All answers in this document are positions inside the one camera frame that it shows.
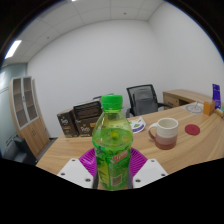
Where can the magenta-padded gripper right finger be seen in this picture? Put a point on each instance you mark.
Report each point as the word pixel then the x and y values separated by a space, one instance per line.
pixel 150 170

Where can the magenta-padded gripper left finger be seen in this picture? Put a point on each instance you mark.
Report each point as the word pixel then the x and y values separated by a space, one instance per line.
pixel 74 171

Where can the green drink bottle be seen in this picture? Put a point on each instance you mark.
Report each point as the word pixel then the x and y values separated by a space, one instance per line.
pixel 112 146

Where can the white and brown mug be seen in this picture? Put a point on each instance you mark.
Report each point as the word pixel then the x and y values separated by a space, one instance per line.
pixel 166 133

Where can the large dark brown box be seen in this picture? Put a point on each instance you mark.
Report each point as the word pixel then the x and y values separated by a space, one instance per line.
pixel 86 116

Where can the wooden shelf cabinet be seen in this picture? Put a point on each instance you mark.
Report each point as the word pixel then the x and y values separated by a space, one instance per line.
pixel 31 133

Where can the flat round red coaster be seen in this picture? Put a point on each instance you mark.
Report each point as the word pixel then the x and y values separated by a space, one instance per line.
pixel 192 129

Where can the black armchair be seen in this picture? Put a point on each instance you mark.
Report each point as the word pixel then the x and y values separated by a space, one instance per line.
pixel 18 151

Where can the black mesh office chair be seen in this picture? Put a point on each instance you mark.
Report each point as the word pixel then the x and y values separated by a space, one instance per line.
pixel 143 100

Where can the white sheet with circle print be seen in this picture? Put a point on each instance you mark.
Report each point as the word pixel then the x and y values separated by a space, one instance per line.
pixel 196 108

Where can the wooden side desk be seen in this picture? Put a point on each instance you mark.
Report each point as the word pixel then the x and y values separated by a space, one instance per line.
pixel 183 96

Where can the orange cardboard box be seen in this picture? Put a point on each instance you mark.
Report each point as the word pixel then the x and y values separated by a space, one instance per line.
pixel 209 108

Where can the small tan box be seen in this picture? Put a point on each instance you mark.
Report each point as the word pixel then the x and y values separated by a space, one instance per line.
pixel 219 112

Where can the purple pouch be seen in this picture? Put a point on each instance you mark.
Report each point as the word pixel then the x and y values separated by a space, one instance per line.
pixel 216 95

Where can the rectangular ceiling light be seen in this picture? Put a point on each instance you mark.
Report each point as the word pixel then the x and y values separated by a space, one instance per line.
pixel 13 49

